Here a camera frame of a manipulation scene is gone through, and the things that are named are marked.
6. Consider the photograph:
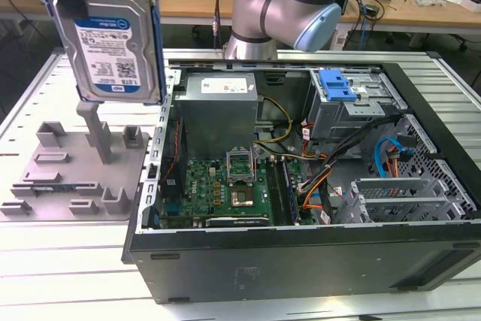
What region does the wooden desk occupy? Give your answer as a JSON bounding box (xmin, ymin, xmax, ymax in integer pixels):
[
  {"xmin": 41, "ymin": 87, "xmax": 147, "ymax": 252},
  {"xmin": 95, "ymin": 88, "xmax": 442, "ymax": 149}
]
[
  {"xmin": 337, "ymin": 0, "xmax": 481, "ymax": 51},
  {"xmin": 0, "ymin": 0, "xmax": 236, "ymax": 50}
]

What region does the yellow wire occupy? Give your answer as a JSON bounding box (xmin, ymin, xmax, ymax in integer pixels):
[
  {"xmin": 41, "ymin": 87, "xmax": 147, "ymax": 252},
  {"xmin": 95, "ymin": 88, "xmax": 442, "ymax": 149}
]
[{"xmin": 255, "ymin": 97, "xmax": 294, "ymax": 145}]

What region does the red wire with white labels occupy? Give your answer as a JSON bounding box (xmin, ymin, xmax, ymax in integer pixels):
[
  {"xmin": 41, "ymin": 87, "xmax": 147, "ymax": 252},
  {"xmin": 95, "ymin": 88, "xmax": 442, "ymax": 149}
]
[{"xmin": 298, "ymin": 120, "xmax": 322, "ymax": 162}]

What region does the black case fan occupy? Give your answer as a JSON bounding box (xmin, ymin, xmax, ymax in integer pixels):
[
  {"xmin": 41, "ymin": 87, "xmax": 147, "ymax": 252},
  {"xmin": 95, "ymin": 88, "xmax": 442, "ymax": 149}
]
[{"xmin": 159, "ymin": 114, "xmax": 189, "ymax": 198}]

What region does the red black fan wire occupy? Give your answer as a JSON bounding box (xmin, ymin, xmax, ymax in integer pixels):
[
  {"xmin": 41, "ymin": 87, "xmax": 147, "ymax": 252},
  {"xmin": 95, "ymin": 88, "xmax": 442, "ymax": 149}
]
[{"xmin": 166, "ymin": 117, "xmax": 186, "ymax": 183}]

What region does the grey metal drive cage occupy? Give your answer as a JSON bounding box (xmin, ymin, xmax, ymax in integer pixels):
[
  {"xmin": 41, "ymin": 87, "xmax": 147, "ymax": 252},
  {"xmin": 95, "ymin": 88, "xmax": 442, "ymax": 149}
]
[{"xmin": 306, "ymin": 68, "xmax": 409, "ymax": 141}]

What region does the black RAM stick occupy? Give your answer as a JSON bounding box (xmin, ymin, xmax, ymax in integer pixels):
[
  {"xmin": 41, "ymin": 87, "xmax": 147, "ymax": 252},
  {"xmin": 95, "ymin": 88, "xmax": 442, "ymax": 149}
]
[
  {"xmin": 280, "ymin": 160, "xmax": 302, "ymax": 223},
  {"xmin": 265, "ymin": 158, "xmax": 287, "ymax": 225}
]

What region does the green motherboard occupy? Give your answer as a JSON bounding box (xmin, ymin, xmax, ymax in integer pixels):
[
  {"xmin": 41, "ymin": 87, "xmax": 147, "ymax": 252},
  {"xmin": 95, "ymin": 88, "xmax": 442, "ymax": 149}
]
[{"xmin": 159, "ymin": 157, "xmax": 313, "ymax": 230}]

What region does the black open PC case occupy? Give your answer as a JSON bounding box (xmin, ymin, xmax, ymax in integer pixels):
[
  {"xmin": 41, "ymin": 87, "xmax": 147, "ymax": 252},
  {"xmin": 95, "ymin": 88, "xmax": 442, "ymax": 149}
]
[{"xmin": 119, "ymin": 58, "xmax": 481, "ymax": 305}]

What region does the blue plastic drive latch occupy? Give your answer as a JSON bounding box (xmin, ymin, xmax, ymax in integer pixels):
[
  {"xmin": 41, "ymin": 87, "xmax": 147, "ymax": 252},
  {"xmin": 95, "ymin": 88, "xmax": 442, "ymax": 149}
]
[{"xmin": 318, "ymin": 68, "xmax": 356, "ymax": 103}]

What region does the grey parts rack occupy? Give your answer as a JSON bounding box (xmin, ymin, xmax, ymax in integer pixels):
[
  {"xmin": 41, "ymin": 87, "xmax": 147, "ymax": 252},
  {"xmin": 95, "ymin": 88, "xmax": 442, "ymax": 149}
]
[{"xmin": 0, "ymin": 101, "xmax": 152, "ymax": 223}]

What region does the hard disk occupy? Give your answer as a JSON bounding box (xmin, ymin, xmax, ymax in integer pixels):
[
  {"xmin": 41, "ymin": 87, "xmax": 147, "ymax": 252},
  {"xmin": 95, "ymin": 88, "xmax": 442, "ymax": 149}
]
[{"xmin": 35, "ymin": 0, "xmax": 168, "ymax": 106}]

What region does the grey metal disk bay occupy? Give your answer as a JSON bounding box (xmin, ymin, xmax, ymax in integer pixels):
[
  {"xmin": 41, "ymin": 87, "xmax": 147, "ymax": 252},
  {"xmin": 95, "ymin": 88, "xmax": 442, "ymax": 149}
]
[{"xmin": 332, "ymin": 177, "xmax": 470, "ymax": 224}]

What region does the black graphics card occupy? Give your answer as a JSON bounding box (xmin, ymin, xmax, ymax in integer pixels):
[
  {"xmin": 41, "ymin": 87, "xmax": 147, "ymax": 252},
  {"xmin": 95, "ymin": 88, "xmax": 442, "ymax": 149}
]
[{"xmin": 204, "ymin": 215, "xmax": 271, "ymax": 229}]

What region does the grey power supply box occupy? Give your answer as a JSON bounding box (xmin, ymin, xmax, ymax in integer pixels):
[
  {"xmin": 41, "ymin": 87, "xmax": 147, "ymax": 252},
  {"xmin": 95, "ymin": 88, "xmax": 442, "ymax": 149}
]
[{"xmin": 173, "ymin": 71, "xmax": 260, "ymax": 160}]

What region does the black cable with silver plug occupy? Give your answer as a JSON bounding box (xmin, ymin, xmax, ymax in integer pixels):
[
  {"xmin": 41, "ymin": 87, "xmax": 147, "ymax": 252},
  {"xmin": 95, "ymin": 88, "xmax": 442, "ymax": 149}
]
[{"xmin": 212, "ymin": 0, "xmax": 234, "ymax": 50}]

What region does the blue data wire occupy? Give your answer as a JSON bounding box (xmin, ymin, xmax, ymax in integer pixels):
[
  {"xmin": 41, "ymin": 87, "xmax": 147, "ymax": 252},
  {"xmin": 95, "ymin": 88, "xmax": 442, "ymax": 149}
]
[{"xmin": 375, "ymin": 136, "xmax": 416, "ymax": 179}]

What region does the orange wire bundle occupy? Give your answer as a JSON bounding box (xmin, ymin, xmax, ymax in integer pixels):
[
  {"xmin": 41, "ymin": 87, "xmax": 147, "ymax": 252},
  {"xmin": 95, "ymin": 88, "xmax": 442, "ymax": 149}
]
[{"xmin": 301, "ymin": 185, "xmax": 325, "ymax": 212}]

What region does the metal socket cover frame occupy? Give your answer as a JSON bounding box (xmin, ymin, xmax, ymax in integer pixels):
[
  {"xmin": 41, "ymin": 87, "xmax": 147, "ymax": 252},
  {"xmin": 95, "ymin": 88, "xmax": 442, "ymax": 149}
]
[{"xmin": 224, "ymin": 147, "xmax": 259, "ymax": 183}]

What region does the CPU socket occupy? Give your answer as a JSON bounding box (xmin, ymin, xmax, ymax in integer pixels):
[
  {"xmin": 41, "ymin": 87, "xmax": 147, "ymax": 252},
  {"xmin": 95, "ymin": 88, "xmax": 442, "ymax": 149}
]
[{"xmin": 229, "ymin": 184, "xmax": 256, "ymax": 209}]

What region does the black cable bundle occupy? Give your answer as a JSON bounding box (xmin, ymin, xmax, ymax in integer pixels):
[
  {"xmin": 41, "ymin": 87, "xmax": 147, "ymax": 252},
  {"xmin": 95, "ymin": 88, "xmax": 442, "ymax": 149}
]
[{"xmin": 300, "ymin": 114, "xmax": 407, "ymax": 194}]

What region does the orange red power wire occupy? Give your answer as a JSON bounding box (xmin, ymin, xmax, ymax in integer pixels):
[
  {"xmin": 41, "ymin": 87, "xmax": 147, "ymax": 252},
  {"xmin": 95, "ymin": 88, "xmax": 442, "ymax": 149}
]
[{"xmin": 386, "ymin": 150, "xmax": 406, "ymax": 179}]

